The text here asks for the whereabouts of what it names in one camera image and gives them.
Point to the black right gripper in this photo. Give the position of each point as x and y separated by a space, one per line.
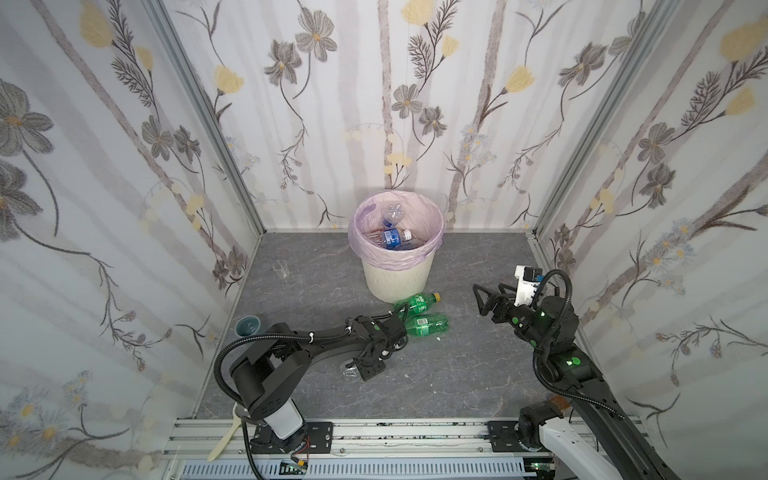
503 306

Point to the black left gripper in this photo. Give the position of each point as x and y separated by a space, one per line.
383 339

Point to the green bottle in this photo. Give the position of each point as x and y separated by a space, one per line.
427 324
416 304

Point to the blue label bottle white cap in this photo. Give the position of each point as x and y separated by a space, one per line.
394 239

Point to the Pepsi bottle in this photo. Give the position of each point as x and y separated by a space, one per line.
392 215
349 370

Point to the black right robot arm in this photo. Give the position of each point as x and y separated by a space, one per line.
621 452

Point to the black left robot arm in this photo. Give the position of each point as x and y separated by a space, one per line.
260 372

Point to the cream waste bin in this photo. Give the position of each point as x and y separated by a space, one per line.
391 286

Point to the pink bin liner bag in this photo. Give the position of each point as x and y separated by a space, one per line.
422 216

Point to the brown capped jar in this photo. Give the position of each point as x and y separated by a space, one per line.
561 402

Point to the teal cup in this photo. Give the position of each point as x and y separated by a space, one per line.
247 325

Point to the cream plastic spatula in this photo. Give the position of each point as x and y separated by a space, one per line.
226 438

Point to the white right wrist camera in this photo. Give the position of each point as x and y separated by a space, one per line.
529 279

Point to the white cable duct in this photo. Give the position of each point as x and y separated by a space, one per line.
398 468

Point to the aluminium rail frame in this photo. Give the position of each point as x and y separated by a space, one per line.
192 440

